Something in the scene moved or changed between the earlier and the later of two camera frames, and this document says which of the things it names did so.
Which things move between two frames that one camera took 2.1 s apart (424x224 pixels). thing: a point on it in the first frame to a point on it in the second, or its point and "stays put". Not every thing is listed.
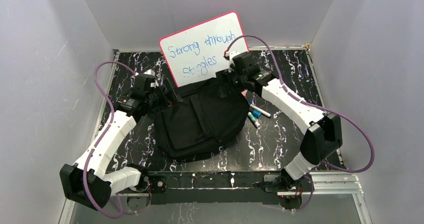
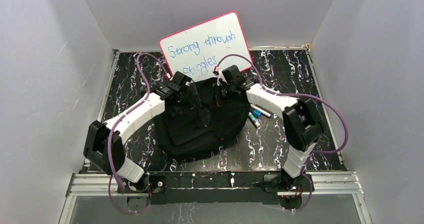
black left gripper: x=166 y=94 to x=191 y=98
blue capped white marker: x=260 y=110 stays put
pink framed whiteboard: x=196 y=53 stays put
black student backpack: x=202 y=123 stays put
